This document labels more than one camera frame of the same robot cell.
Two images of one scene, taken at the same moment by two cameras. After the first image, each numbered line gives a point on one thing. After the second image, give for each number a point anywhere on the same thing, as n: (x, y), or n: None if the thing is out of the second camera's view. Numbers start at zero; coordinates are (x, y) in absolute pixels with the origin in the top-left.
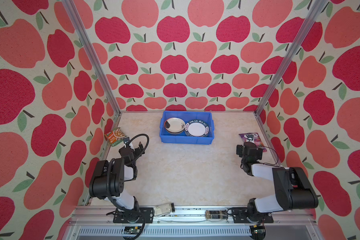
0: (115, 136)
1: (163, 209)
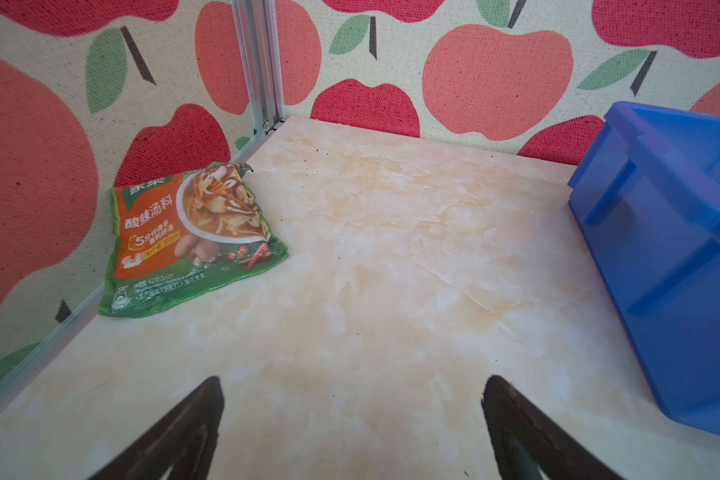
0: (179, 232)
1: None
